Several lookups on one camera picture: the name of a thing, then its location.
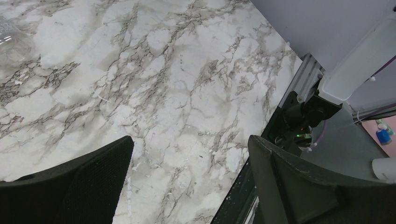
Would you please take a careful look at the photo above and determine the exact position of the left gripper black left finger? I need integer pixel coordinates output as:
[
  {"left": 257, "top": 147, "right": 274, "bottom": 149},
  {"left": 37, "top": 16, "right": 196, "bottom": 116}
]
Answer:
[{"left": 0, "top": 136, "right": 134, "bottom": 224}]

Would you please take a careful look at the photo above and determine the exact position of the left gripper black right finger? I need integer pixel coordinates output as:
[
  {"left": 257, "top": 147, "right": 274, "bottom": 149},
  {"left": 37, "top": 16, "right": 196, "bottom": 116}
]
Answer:
[{"left": 248, "top": 135, "right": 396, "bottom": 224}]

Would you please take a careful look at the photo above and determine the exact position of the clear bottle white blue label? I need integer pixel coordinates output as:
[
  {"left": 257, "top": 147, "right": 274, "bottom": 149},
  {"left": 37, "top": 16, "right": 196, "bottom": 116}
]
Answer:
[{"left": 0, "top": 16, "right": 35, "bottom": 67}]

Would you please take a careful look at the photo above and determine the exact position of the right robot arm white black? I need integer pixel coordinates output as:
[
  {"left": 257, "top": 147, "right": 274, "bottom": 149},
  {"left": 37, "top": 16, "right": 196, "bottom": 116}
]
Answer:
[{"left": 268, "top": 9, "right": 396, "bottom": 147}]

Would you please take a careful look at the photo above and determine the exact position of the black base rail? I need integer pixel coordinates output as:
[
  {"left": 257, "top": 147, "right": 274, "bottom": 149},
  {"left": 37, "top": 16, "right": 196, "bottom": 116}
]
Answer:
[{"left": 211, "top": 91, "right": 302, "bottom": 224}]

